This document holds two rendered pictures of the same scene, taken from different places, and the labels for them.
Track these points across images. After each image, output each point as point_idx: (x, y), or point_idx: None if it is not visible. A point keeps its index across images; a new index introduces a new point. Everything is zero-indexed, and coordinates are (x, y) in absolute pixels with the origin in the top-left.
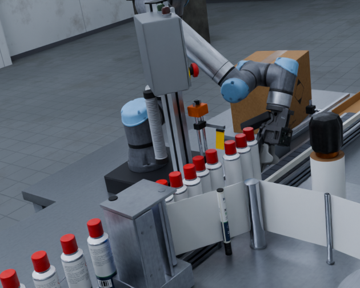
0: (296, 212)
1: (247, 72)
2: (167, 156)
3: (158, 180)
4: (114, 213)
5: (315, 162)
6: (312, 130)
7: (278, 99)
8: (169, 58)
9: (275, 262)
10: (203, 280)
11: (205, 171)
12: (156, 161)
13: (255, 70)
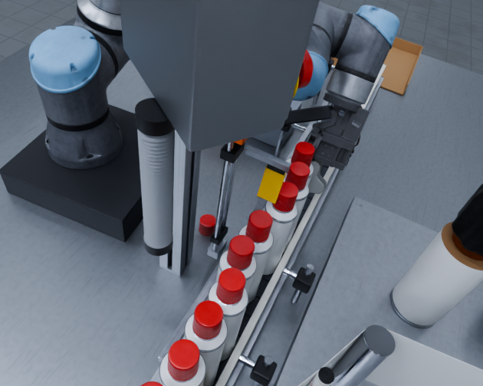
0: (442, 385)
1: (323, 34)
2: (172, 238)
3: (175, 344)
4: None
5: (458, 264)
6: None
7: (356, 92)
8: (264, 43)
9: None
10: None
11: (251, 265)
12: (146, 248)
13: (329, 26)
